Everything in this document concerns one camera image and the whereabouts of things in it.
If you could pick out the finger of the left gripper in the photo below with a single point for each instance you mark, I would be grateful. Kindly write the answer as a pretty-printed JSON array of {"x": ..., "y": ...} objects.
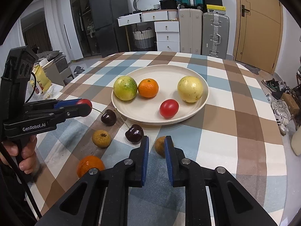
[
  {"x": 75, "y": 111},
  {"x": 67, "y": 103}
]

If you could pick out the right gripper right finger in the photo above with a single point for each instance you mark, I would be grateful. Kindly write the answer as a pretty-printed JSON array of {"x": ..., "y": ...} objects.
[{"x": 212, "y": 196}]

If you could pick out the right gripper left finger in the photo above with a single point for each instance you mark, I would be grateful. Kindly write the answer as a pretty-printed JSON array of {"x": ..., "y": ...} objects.
[{"x": 101, "y": 197}]

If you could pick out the small red tomato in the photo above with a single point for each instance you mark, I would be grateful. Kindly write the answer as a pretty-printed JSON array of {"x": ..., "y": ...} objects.
[{"x": 85, "y": 101}]

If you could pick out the orange mandarin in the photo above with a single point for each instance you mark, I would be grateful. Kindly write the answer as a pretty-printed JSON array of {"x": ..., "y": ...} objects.
[
  {"x": 88, "y": 163},
  {"x": 148, "y": 88}
]

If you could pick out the green passion fruit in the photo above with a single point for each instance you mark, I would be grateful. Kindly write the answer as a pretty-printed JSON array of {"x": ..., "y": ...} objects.
[{"x": 125, "y": 88}]

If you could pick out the brown longan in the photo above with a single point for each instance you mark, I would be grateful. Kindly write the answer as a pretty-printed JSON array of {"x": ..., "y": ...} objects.
[
  {"x": 101, "y": 138},
  {"x": 159, "y": 146}
]

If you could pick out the large red tomato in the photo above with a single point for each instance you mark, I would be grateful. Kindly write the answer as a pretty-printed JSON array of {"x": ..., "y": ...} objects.
[{"x": 169, "y": 108}]

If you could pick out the left hand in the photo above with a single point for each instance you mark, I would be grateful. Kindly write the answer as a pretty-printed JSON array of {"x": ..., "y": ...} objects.
[{"x": 27, "y": 165}]

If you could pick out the yellow snack bag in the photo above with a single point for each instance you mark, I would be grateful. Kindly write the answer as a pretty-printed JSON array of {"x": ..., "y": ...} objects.
[{"x": 43, "y": 83}]

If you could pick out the dark cherry left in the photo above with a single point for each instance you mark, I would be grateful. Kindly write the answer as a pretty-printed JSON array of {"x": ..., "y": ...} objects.
[{"x": 108, "y": 117}]

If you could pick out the dark cherry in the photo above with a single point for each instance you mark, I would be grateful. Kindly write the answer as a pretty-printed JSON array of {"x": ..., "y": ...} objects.
[
  {"x": 108, "y": 117},
  {"x": 135, "y": 133}
]

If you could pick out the checkered tablecloth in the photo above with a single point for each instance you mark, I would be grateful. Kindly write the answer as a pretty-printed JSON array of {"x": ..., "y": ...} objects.
[{"x": 236, "y": 129}]

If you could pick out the dark cherry right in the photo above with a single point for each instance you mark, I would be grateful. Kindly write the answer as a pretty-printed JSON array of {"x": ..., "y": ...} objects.
[{"x": 135, "y": 133}]

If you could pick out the orange mandarin on plate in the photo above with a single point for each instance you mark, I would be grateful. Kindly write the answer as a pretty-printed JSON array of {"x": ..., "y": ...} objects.
[{"x": 148, "y": 88}]

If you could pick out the white striped sneaker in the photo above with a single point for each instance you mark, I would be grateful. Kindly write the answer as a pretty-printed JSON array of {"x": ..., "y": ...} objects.
[{"x": 281, "y": 113}]

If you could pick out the woven laundry basket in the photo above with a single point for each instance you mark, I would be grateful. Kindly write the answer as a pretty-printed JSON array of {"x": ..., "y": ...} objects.
[{"x": 144, "y": 39}]

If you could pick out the black refrigerator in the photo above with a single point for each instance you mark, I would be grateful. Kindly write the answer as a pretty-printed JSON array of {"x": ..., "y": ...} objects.
[{"x": 110, "y": 36}]

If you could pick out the yellow passion fruit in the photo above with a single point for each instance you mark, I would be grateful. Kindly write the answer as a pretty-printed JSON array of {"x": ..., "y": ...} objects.
[{"x": 190, "y": 89}]

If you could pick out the white drawer desk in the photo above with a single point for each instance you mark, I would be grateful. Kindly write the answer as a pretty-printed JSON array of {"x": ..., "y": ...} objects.
[{"x": 166, "y": 24}]

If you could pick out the black storage bin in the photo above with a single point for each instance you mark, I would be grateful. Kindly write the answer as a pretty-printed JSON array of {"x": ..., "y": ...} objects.
[{"x": 168, "y": 4}]

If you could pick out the beige suitcase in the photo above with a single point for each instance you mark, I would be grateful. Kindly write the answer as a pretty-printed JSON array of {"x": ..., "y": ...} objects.
[{"x": 190, "y": 22}]

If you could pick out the silver aluminium suitcase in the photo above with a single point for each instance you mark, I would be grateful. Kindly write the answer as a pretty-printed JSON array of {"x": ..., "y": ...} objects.
[{"x": 215, "y": 36}]

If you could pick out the yellow black shoe box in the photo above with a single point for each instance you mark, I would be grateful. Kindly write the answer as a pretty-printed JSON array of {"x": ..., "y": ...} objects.
[{"x": 216, "y": 9}]

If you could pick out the wooden door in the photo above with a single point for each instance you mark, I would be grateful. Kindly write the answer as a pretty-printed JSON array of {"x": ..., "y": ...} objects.
[{"x": 259, "y": 33}]

